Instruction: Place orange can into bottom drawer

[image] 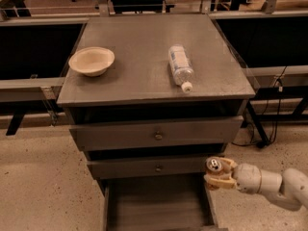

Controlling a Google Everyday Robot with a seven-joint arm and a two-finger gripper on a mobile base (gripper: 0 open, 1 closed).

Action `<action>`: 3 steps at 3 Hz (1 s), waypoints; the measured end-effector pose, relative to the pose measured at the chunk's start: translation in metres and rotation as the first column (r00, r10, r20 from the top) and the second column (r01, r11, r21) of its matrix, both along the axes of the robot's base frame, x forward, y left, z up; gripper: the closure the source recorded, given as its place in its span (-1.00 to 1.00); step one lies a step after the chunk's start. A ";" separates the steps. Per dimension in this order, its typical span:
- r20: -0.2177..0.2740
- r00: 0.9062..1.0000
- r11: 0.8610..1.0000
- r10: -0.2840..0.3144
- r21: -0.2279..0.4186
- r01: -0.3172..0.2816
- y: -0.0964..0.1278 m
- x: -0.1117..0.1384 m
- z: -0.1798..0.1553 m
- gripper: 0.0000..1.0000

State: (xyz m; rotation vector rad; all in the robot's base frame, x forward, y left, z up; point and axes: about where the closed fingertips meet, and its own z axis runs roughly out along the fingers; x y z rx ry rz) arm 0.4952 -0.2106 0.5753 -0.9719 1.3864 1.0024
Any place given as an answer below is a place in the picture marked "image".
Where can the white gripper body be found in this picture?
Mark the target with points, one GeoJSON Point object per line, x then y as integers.
{"type": "Point", "coordinates": [247, 178]}

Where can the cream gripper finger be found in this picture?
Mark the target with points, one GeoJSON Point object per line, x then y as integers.
{"type": "Point", "coordinates": [226, 163]}
{"type": "Point", "coordinates": [214, 182]}

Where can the orange soda can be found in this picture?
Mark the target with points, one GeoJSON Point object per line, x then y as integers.
{"type": "Point", "coordinates": [213, 167]}

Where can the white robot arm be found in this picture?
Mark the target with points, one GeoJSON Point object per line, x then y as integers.
{"type": "Point", "coordinates": [287, 190]}

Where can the grey top drawer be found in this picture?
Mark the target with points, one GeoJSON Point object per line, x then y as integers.
{"type": "Point", "coordinates": [156, 133]}

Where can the grey open bottom drawer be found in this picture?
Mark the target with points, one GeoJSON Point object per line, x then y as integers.
{"type": "Point", "coordinates": [159, 203]}

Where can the grey drawer cabinet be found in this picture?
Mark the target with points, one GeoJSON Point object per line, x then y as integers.
{"type": "Point", "coordinates": [139, 84]}

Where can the grey middle drawer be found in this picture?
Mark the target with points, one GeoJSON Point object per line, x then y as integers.
{"type": "Point", "coordinates": [148, 166]}

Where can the clear plastic water bottle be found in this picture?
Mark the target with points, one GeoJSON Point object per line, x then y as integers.
{"type": "Point", "coordinates": [181, 68]}

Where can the white paper bowl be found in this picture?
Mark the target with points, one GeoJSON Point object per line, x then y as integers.
{"type": "Point", "coordinates": [92, 61]}

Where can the grey metal railing frame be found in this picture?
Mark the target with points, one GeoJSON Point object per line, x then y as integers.
{"type": "Point", "coordinates": [46, 87]}

